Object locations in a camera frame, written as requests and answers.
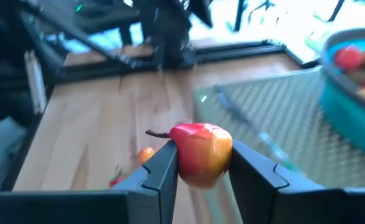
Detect blue collapsible colander bowl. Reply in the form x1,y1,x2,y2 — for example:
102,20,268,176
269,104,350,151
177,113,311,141
320,27,365,156

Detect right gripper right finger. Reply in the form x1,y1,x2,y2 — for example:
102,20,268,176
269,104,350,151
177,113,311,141
228,139,365,224

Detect orange toy peach with stem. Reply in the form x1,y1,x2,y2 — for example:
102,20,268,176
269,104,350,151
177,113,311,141
137,146,157,165

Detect red orange toy persimmon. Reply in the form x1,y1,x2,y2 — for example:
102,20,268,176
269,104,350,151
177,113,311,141
144,122,234,190

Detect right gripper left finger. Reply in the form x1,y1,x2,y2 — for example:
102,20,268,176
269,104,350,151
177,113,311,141
0,139,179,224

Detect silver table knife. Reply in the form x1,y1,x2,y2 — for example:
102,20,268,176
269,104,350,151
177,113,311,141
216,85,298,172

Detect red toy strawberry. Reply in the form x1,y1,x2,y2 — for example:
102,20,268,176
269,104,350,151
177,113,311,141
334,45,363,72
108,164,129,189

